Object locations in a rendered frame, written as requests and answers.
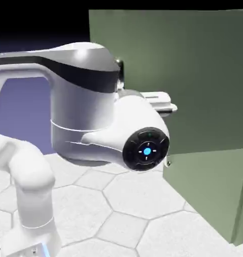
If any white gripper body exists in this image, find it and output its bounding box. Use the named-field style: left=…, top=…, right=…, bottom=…
left=142, top=91, right=178, bottom=118

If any large green cabinet door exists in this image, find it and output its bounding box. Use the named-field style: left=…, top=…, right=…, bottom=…
left=88, top=9, right=243, bottom=156

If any small green cabinet door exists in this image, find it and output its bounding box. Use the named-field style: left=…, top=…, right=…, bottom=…
left=163, top=149, right=243, bottom=244

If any long metal door handle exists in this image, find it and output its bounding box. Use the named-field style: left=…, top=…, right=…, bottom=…
left=114, top=57, right=126, bottom=90

